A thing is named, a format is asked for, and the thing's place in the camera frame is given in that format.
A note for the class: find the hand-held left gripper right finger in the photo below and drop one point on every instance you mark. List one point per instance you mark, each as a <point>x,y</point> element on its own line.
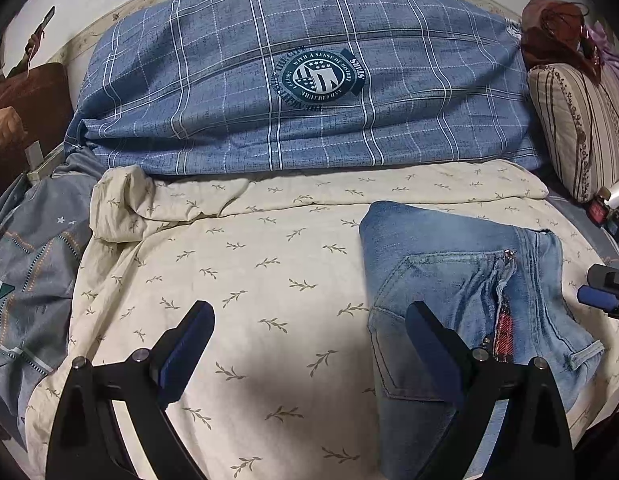
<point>429,345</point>

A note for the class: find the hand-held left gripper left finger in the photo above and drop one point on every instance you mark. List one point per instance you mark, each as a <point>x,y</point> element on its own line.
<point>187,355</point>

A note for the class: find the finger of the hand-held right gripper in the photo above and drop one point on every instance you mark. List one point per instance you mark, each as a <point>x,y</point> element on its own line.
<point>597,296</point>

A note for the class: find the blue denim pants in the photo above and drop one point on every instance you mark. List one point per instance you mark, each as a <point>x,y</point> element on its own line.
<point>439,270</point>

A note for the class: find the small red box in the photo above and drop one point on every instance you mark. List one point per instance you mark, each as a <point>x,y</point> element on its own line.
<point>599,212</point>

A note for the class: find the cream leaf-print blanket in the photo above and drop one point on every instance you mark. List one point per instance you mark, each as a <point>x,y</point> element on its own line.
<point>269,285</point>

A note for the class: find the striped beige pillow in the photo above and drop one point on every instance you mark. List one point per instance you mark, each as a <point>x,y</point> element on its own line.
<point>579,125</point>

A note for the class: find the grey star-print quilt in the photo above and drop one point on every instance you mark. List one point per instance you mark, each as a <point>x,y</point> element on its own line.
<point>34,260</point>

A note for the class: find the purple cloth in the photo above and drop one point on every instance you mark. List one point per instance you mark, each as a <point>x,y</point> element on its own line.
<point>612,50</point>

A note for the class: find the patterned cardboard box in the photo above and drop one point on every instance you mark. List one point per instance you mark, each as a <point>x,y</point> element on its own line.
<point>36,167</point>

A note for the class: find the brown leather bag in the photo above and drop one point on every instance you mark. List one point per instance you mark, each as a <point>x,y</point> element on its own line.
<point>554,30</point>

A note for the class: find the blue plaid quilt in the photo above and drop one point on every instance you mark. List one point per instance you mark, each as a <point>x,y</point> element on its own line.
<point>239,85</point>

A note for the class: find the brown headboard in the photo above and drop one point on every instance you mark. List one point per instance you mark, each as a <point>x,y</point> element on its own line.
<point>39,105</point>

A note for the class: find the mobile phone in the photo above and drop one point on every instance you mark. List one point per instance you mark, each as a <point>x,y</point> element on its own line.
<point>46,21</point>

